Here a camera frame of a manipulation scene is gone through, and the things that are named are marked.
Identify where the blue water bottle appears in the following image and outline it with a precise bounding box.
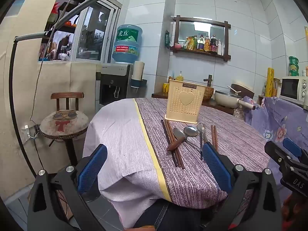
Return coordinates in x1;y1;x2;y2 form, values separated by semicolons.
112;24;143;64

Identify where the cream pot with glass lid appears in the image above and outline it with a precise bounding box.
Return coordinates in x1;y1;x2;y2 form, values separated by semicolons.
214;90;256;110

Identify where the yellow wrapped roll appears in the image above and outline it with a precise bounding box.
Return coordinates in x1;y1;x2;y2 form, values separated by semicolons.
265;68;275;97

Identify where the metal spoon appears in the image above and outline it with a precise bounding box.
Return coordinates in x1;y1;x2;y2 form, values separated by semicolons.
183;126;199;138

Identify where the pale lilac cloth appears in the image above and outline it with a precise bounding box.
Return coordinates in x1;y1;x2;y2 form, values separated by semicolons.
83;99;172;229

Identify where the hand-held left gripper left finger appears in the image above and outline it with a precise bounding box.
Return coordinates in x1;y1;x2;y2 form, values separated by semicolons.
27;144;108;231

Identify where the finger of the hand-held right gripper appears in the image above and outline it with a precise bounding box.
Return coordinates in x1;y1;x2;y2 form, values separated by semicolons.
264;140;293;165
283;138;304;159

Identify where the sliding glass window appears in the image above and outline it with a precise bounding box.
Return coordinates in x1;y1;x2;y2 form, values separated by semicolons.
38;0;122;64

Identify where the purple floral cloth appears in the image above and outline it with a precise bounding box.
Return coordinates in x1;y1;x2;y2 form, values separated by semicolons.
243;96;308;198

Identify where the white power strip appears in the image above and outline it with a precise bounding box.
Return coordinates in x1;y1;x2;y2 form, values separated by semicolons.
22;124;42;140

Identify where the round printed seat cushion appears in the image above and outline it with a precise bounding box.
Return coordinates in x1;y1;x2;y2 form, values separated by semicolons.
40;109;90;140

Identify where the row of condiment bottles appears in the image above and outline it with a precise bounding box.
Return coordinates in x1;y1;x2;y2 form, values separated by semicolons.
183;34;226;55

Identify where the white microwave oven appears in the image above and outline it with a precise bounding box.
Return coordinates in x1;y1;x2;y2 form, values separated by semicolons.
279;76;308;108

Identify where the dark wooden wall shelf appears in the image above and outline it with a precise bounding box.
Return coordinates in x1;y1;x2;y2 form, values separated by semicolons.
170;15;232;62

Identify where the thin hanging cable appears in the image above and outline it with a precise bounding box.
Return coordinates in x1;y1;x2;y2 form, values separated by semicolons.
29;0;87;126

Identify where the stack of green noodle cups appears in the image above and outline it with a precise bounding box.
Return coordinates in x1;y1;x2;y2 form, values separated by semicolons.
288;56;300;77

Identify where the wooden-handled spoon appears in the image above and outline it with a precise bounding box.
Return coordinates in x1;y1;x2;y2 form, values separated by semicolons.
167;127;187;151

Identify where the water dispenser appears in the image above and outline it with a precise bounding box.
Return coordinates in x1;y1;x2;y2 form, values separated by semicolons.
99;64;134;107

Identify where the thin dark-handled spoon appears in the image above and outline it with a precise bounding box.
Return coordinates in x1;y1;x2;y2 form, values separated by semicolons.
197;124;205;161

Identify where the purple striped tablecloth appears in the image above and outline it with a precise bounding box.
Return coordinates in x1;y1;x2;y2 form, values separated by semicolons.
135;97;270;202

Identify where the person's right hand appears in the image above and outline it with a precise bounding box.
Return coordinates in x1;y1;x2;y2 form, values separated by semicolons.
282;194;308;225

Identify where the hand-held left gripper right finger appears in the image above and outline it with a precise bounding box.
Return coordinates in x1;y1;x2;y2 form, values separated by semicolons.
202;142;282;231

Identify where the wicker basket sink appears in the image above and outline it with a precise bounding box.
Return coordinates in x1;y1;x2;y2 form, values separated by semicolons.
202;86;215;102

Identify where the wooden chair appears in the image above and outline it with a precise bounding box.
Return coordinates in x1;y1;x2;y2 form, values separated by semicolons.
40;92;90;171

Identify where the brown and white appliance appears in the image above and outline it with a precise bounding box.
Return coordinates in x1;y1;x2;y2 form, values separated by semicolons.
230;82;255;99

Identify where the cream plastic utensil holder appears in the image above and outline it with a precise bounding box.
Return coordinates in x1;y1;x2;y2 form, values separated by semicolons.
165;79;207;122

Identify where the black camera boom stand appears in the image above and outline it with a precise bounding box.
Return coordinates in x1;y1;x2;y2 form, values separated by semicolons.
9;0;115;177

